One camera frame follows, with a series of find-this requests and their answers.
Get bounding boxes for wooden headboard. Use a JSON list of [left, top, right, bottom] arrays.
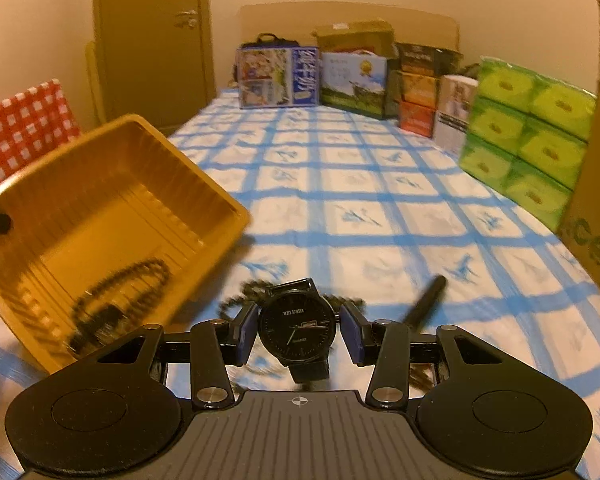
[[237, 2, 461, 57]]

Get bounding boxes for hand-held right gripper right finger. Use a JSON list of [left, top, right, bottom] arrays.
[[339, 300, 502, 409]]

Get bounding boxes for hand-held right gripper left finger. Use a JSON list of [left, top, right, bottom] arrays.
[[96, 302, 259, 409]]

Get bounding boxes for white figure printed box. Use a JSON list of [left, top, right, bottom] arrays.
[[432, 75, 479, 156]]

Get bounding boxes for brown bead bracelet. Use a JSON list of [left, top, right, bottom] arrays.
[[69, 257, 171, 358]]

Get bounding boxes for dark green bead necklace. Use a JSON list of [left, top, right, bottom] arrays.
[[217, 279, 438, 396]]

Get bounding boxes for stack of green tissue packs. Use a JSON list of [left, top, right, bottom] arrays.
[[459, 55, 597, 229]]

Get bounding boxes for green and white carton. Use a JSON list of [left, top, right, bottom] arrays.
[[320, 52, 389, 120]]

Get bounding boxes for large cardboard box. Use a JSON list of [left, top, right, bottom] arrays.
[[555, 0, 600, 311]]

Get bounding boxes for red checkered cloth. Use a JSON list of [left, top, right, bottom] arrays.
[[0, 78, 84, 196]]

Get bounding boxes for black wristwatch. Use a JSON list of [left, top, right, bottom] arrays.
[[220, 278, 339, 385]]

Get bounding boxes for red-orange box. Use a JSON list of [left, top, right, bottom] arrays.
[[399, 101, 439, 139]]

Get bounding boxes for open brown cardboard box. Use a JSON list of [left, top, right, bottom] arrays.
[[314, 20, 396, 59]]

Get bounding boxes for wooden door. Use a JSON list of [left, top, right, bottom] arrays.
[[92, 0, 216, 134]]

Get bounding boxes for orange box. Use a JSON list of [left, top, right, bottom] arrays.
[[397, 71, 441, 106]]

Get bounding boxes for yellow plastic tray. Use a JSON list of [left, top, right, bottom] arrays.
[[0, 114, 251, 375]]

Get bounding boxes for blue cartoon printed box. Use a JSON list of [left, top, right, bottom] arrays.
[[236, 46, 321, 110]]

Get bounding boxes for black cylinder case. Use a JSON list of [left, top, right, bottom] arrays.
[[402, 275, 449, 334]]

